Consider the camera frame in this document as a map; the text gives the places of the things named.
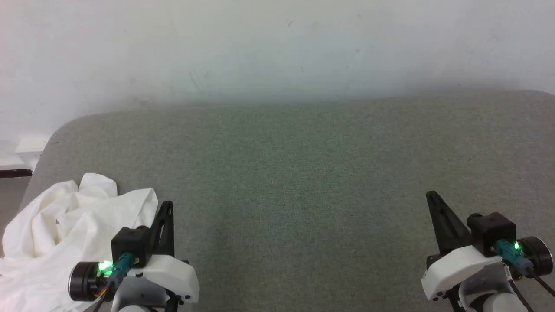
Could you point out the white wall trunking box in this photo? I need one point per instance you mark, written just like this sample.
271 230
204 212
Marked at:
21 151

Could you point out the grey-green fabric sofa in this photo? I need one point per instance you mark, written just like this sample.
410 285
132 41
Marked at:
295 182

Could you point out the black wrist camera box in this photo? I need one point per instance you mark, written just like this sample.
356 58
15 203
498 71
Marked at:
492 229
130 245

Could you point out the dark skirting strip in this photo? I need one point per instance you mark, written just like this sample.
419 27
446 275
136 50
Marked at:
15 173

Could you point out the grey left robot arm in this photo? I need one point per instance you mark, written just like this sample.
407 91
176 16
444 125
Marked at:
138 297

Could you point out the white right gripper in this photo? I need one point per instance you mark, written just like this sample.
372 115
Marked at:
459 268

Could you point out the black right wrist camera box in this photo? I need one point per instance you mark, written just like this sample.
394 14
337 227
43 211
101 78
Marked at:
492 229

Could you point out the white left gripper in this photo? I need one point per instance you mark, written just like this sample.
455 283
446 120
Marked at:
173 273

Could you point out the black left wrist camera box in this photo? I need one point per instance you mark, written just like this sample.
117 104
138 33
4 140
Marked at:
130 245

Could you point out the white t-shirt with grey stitching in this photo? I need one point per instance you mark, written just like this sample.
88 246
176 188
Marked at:
56 242

